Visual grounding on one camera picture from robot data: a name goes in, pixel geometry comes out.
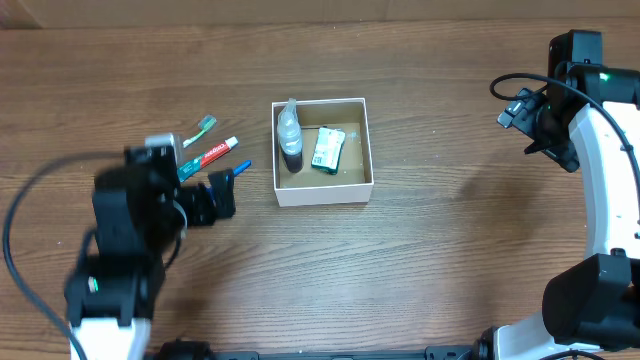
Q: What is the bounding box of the blue disposable razor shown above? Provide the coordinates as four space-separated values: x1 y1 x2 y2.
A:
233 160 252 177

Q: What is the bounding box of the clear foam pump bottle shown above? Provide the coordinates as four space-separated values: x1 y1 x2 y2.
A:
277 98 303 173

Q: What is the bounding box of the green soap packet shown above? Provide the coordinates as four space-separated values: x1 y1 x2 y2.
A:
311 127 346 175

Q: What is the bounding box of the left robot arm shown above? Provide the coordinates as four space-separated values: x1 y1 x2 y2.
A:
64 165 236 359

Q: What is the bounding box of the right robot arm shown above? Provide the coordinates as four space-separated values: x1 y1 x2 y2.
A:
474 59 639 359

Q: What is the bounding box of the red green toothpaste tube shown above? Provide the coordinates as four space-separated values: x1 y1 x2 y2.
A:
177 137 238 182

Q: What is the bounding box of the green white toothbrush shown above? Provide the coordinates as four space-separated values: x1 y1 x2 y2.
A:
182 114 217 148

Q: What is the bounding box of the white cardboard box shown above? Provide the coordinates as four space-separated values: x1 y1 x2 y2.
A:
271 97 374 207

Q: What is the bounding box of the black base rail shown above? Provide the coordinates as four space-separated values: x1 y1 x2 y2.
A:
204 345 492 360

